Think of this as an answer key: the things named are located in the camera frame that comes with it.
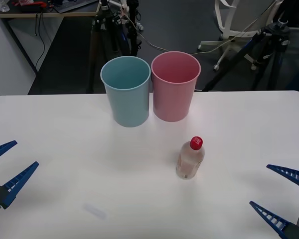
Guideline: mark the clear bottle with red cap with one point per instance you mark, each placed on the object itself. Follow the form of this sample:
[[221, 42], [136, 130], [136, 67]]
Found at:
[[189, 161]]

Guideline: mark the pale blue plastic bin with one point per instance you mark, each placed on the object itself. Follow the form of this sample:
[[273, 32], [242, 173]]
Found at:
[[129, 107]]

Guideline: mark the pink plastic bin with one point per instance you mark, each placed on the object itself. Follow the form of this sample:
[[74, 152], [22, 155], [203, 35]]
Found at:
[[172, 102]]

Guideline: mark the small clear bottle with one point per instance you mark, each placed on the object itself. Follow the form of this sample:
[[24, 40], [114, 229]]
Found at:
[[4, 6]]

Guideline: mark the red object on desk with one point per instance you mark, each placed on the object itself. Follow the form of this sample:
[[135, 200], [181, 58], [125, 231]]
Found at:
[[27, 3]]

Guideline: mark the dark desk with wooden edge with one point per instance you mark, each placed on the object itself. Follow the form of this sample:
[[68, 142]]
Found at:
[[72, 13]]

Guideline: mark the black keyboard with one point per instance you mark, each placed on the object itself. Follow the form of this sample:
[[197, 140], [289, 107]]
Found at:
[[69, 5]]

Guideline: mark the white office chair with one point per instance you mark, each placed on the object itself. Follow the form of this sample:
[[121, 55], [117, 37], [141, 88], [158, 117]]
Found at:
[[226, 22]]

